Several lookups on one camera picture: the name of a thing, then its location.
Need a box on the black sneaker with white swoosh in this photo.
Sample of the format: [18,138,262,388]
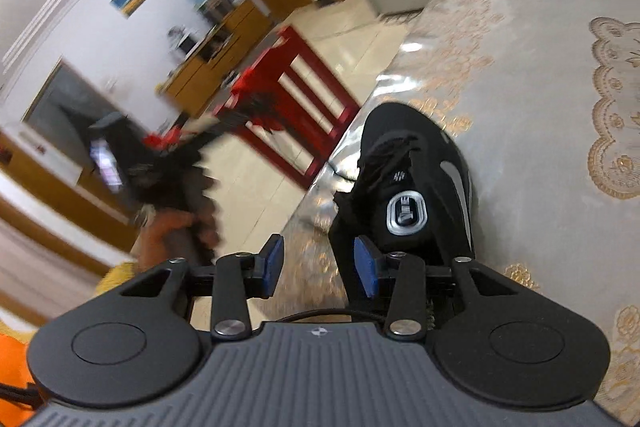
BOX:
[329,102,475,311]

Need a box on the black shoelace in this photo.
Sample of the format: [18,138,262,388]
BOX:
[278,308,386,325]

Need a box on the black cable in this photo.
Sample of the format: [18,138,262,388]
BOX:
[0,380,44,408]

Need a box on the red wooden chair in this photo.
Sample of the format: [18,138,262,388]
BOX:
[214,26,360,190]

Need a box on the wooden tv cabinet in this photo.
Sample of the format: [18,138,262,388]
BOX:
[157,0,272,118]

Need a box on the person left hand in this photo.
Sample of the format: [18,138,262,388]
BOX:
[134,202,221,272]

